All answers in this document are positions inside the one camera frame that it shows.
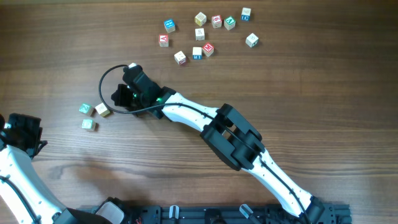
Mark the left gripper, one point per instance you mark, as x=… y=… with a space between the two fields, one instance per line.
x=34 y=144

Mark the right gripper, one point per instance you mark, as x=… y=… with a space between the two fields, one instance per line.
x=121 y=96

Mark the yellow 3 block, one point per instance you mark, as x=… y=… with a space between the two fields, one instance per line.
x=102 y=110

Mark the green Z block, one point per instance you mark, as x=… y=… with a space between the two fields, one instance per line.
x=86 y=109

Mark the green E block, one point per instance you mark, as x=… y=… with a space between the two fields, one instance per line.
x=88 y=125

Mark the plain block red side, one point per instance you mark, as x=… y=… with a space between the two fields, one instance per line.
x=180 y=58

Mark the red A block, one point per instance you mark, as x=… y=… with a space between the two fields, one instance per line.
x=163 y=40

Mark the plain block green side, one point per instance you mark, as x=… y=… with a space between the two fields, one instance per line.
x=252 y=40

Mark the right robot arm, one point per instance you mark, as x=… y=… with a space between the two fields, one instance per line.
x=225 y=130

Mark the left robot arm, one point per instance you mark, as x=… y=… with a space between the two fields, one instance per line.
x=23 y=191

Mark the plain block blue side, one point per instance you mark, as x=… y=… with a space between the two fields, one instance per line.
x=197 y=53

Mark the blue picture block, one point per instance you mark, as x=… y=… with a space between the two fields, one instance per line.
x=169 y=25

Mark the red M block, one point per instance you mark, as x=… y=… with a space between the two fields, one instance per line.
x=208 y=49

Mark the plain centre block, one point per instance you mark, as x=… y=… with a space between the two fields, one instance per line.
x=199 y=34

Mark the red 9 block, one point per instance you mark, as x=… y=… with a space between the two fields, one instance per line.
x=216 y=21

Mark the green V block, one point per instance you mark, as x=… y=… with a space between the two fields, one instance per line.
x=229 y=23

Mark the blue C block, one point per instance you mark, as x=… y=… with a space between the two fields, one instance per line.
x=246 y=14

